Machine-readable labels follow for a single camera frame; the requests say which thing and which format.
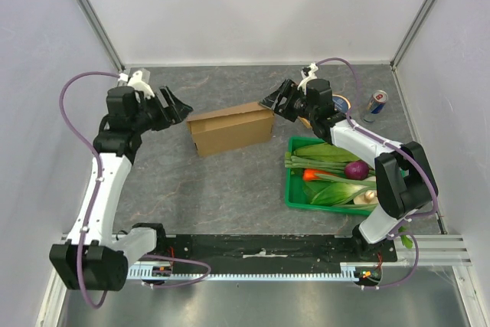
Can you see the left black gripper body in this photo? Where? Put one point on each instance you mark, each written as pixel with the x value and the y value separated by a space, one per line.
pixel 156 116

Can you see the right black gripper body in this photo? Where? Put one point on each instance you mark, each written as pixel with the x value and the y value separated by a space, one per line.
pixel 289 99

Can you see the brown cardboard box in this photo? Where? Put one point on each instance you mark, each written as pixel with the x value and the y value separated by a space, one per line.
pixel 231 128

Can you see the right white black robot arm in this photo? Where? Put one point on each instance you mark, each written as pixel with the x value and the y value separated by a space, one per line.
pixel 405 182

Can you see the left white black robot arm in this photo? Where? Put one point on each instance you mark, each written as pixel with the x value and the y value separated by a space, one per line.
pixel 91 258

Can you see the orange blue rectangular box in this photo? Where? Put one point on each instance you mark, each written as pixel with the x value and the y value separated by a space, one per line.
pixel 305 122

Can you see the green bean bundle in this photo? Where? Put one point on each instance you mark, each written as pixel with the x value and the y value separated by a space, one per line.
pixel 296 163

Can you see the orange carrot piece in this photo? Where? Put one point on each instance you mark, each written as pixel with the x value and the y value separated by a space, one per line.
pixel 311 174

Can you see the blue silver drink can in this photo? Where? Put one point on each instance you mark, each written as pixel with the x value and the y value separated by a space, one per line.
pixel 374 106

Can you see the leafy green vegetable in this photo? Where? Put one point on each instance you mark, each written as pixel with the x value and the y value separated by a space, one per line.
pixel 329 193

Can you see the purple onion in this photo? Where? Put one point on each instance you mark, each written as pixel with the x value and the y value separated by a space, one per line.
pixel 358 170

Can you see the green plastic tray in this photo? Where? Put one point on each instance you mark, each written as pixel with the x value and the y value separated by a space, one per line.
pixel 302 200

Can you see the beige mushroom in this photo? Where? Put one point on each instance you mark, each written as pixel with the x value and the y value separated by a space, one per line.
pixel 367 195

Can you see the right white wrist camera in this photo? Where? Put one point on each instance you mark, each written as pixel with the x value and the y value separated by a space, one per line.
pixel 308 74

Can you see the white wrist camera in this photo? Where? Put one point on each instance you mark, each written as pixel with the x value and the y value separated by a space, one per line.
pixel 138 80
pixel 308 74

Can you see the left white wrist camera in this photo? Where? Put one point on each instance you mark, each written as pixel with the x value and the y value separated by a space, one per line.
pixel 138 80

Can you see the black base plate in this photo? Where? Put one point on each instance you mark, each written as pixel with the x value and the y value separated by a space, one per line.
pixel 329 248

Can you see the grey slotted cable duct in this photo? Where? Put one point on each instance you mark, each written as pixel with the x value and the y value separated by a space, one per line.
pixel 153 272

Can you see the left aluminium frame post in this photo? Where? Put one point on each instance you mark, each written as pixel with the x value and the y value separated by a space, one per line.
pixel 95 23

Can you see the aluminium front rail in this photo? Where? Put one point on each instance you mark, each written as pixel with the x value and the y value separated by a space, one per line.
pixel 430 249

